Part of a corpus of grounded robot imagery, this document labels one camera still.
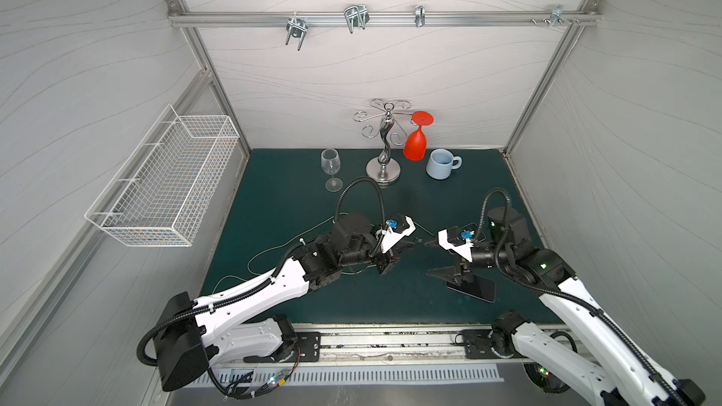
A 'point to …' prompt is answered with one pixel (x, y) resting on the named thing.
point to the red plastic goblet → (415, 143)
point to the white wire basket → (159, 195)
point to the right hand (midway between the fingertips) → (428, 252)
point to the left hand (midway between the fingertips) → (406, 244)
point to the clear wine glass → (330, 160)
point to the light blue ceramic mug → (441, 163)
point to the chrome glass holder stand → (394, 126)
